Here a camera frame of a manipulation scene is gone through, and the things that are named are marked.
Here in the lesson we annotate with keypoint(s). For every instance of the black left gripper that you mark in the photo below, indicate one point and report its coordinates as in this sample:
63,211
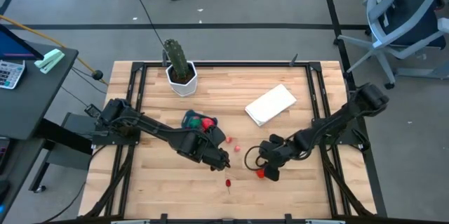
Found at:
212,143

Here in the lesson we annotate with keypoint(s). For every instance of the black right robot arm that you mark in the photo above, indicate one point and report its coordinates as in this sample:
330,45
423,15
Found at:
336,120

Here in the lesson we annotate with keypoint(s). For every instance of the small red tomato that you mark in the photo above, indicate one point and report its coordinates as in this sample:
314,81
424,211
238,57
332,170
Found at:
260,173

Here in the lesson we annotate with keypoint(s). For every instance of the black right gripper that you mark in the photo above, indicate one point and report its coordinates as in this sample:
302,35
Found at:
273,152

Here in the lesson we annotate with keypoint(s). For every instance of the mint green stapler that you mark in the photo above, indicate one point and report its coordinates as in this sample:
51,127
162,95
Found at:
49,61

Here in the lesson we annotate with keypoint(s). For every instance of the black side desk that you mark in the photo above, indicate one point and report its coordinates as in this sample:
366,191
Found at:
31,104

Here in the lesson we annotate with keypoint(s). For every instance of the computer monitor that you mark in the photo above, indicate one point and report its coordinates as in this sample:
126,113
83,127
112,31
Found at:
10,46

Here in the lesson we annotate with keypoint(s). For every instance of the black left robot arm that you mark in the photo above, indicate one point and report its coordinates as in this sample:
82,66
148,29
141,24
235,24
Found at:
154,127

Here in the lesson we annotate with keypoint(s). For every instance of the grey calculator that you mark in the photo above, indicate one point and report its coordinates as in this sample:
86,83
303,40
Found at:
10,73

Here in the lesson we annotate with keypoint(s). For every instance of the green cactus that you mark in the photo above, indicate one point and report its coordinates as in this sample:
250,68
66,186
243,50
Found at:
177,59

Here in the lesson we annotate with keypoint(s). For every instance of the pink radish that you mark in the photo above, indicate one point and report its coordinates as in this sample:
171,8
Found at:
229,139
237,148

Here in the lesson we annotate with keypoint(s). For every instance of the green round produce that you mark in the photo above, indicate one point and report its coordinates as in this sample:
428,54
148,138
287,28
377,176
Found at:
194,123

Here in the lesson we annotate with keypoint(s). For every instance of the white folded cloth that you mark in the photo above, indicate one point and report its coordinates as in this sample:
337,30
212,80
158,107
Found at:
270,104

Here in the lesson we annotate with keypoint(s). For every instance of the white hexagonal plant pot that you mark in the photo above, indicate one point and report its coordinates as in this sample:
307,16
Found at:
182,88

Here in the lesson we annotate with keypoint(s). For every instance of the grey mesh office chair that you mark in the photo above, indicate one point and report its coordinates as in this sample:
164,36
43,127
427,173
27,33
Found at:
403,6

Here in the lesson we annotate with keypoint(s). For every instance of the large red strawberry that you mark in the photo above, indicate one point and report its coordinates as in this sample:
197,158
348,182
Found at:
207,123

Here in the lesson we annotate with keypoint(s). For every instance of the black aluminium table frame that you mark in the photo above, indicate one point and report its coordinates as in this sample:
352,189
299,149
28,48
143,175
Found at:
228,64

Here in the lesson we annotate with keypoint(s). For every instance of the red cherry with stem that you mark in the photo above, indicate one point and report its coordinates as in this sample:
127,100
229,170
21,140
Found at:
228,183

